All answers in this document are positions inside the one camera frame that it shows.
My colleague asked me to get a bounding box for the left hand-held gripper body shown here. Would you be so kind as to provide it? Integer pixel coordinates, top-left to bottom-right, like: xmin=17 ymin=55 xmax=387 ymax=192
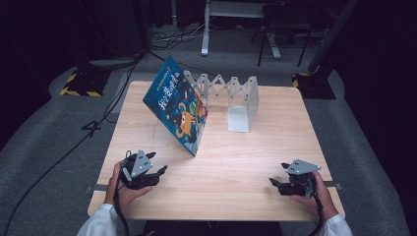
xmin=119 ymin=149 xmax=161 ymax=191

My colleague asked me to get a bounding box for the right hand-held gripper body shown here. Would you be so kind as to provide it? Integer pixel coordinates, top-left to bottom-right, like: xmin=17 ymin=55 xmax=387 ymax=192
xmin=284 ymin=158 xmax=323 ymax=198

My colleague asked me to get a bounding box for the blue cartoon picture book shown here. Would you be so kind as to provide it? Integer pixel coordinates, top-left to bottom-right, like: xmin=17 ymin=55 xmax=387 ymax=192
xmin=142 ymin=54 xmax=209 ymax=157

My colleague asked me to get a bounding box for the white expandable bookstand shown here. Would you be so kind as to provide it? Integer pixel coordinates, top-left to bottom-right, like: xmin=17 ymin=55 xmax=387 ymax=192
xmin=182 ymin=69 xmax=261 ymax=134

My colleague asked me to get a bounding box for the person's left hand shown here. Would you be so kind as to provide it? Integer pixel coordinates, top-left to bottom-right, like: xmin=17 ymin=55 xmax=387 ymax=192
xmin=104 ymin=161 xmax=153 ymax=209

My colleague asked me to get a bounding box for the person's right hand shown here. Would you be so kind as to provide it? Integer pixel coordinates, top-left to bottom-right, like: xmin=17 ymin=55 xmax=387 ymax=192
xmin=289 ymin=171 xmax=338 ymax=221

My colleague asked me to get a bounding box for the grey tape strip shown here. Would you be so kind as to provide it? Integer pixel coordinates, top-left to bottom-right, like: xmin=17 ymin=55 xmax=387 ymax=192
xmin=324 ymin=180 xmax=342 ymax=191
xmin=84 ymin=184 xmax=109 ymax=194

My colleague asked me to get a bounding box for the black stand base striped tape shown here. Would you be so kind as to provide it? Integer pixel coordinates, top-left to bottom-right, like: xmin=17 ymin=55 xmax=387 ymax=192
xmin=59 ymin=67 xmax=112 ymax=98
xmin=292 ymin=72 xmax=337 ymax=100

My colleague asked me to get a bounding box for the black chair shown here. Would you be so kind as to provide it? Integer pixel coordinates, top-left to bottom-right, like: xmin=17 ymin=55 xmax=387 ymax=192
xmin=250 ymin=2 xmax=313 ymax=68

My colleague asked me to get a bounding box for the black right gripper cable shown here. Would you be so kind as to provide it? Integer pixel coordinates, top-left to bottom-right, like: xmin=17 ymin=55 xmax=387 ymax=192
xmin=308 ymin=191 xmax=327 ymax=236

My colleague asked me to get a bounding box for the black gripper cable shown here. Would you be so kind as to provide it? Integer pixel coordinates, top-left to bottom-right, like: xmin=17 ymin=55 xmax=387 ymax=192
xmin=308 ymin=191 xmax=327 ymax=236
xmin=112 ymin=149 xmax=131 ymax=236

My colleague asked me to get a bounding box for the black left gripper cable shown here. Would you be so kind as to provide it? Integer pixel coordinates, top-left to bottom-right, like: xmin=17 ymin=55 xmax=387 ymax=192
xmin=112 ymin=149 xmax=131 ymax=236

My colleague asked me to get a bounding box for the long black floor cable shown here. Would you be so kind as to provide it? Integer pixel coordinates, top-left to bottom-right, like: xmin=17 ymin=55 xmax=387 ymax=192
xmin=0 ymin=48 xmax=146 ymax=236

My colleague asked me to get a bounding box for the bundle of floor cables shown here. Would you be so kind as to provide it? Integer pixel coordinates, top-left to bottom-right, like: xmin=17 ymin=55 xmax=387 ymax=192
xmin=149 ymin=22 xmax=210 ymax=52

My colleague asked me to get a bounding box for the white metal desk frame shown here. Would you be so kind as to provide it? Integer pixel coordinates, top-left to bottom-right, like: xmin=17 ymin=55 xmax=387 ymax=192
xmin=200 ymin=0 xmax=282 ymax=61

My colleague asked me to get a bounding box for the black diagonal stand post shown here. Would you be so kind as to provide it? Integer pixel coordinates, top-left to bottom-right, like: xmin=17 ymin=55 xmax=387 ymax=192
xmin=306 ymin=0 xmax=362 ymax=75

